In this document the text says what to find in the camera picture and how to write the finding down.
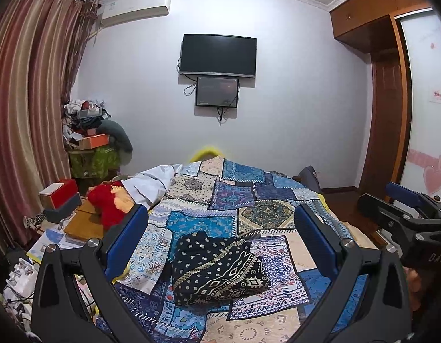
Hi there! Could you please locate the striped maroon curtain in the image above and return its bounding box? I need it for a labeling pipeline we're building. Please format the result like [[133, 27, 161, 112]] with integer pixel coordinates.
[[0, 0, 100, 244]]

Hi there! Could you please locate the red plush toy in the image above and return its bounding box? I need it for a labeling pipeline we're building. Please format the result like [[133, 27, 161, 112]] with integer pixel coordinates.
[[88, 182, 130, 230]]

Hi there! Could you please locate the dark grey box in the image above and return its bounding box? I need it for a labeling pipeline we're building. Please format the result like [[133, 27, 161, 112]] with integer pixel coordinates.
[[45, 195, 82, 222]]

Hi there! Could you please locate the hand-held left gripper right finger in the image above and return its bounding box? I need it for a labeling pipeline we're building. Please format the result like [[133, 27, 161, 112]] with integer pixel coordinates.
[[292, 204, 412, 343]]

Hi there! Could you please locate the white bed sheet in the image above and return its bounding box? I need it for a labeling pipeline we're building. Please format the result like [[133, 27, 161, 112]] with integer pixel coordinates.
[[122, 163, 183, 210]]

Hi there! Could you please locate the green patterned cloth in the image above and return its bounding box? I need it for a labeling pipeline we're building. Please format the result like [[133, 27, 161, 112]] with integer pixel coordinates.
[[68, 146, 121, 181]]

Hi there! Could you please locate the white air conditioner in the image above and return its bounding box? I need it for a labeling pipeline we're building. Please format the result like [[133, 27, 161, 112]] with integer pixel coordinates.
[[99, 0, 170, 29]]

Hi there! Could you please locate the brown cardboard box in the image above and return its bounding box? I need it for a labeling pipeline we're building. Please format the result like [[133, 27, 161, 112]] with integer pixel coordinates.
[[64, 200, 107, 240]]

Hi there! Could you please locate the orange box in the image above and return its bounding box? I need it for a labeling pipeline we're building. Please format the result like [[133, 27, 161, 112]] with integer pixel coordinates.
[[78, 134, 110, 150]]

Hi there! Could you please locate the wooden overhead cabinet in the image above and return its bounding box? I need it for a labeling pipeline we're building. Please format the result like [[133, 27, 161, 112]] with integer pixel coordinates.
[[329, 0, 434, 43]]

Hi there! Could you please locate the navy patterned hooded garment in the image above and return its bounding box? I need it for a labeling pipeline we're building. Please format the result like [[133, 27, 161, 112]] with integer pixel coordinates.
[[171, 232, 272, 306]]

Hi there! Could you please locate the blue patchwork blanket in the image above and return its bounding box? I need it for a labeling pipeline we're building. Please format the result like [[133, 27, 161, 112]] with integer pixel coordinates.
[[95, 157, 371, 343]]

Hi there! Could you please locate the wooden door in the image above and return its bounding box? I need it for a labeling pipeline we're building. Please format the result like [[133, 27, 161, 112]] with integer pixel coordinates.
[[363, 52, 403, 194]]

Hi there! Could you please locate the stack of papers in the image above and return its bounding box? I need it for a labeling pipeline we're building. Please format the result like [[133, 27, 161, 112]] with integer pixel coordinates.
[[25, 227, 89, 263]]

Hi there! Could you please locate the pile of mixed clothes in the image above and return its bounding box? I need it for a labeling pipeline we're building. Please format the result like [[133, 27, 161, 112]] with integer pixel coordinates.
[[62, 98, 112, 140]]

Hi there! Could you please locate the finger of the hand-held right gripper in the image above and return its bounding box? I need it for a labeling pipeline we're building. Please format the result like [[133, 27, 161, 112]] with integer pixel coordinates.
[[386, 182, 441, 215], [359, 193, 426, 249]]

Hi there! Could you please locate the red box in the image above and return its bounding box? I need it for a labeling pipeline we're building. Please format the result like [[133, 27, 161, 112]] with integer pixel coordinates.
[[39, 179, 80, 210]]

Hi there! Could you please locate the person's right hand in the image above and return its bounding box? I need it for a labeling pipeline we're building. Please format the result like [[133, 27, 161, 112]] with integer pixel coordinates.
[[403, 268, 423, 311]]

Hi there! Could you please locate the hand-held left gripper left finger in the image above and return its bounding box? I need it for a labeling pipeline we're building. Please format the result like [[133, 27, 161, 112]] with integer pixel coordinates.
[[30, 203, 150, 343]]

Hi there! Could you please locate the small black wall monitor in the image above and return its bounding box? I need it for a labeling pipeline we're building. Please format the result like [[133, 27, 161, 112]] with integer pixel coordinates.
[[195, 76, 240, 108]]

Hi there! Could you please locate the black wall television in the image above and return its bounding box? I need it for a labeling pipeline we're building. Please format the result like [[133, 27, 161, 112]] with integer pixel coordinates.
[[179, 34, 257, 79]]

